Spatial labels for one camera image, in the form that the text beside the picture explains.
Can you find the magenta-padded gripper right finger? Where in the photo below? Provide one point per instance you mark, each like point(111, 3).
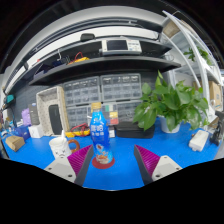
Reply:
point(160, 166)

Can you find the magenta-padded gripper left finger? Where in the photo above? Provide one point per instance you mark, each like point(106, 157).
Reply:
point(63, 166)

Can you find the blue drink bottle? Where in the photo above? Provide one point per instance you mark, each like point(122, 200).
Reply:
point(100, 136)

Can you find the stirring stick in mug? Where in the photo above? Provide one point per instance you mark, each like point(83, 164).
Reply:
point(63, 135)

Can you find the yellow multimeter with red leads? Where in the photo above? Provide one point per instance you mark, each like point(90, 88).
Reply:
point(76, 131)

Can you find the flat round red coaster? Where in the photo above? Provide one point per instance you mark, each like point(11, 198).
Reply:
point(103, 166)

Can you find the small white box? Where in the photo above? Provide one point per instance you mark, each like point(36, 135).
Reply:
point(35, 131)

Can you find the plain black box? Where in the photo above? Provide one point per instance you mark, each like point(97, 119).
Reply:
point(133, 130)

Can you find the white power adapter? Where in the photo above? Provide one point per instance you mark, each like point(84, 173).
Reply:
point(199, 140)

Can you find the black flat case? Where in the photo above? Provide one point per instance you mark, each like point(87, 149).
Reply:
point(55, 120)

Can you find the grey small-parts drawer cabinet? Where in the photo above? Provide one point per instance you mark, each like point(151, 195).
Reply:
point(81, 91)
point(78, 116)
point(120, 87)

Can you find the brown cardboard box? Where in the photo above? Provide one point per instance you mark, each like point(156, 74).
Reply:
point(15, 143)

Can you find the blue storage box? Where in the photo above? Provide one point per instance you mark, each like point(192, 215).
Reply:
point(21, 131)

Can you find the black box with white label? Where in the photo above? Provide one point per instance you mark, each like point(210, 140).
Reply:
point(112, 132)

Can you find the beige woven basket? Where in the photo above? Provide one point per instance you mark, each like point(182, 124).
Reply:
point(41, 110)

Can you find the grey upright box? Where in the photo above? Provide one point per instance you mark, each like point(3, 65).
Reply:
point(33, 113)

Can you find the purple pouch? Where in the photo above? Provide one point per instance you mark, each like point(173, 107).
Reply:
point(26, 117)

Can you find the green potted plant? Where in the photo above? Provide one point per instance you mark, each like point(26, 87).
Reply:
point(170, 103)

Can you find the black metal stand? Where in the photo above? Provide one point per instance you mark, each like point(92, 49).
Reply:
point(218, 130)

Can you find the black bench shelf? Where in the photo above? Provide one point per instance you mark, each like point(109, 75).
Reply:
point(106, 66)

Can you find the white shelf unit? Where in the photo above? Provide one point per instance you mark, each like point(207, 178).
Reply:
point(203, 66)

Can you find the white oscilloscope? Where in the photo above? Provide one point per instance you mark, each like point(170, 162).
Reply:
point(120, 46)

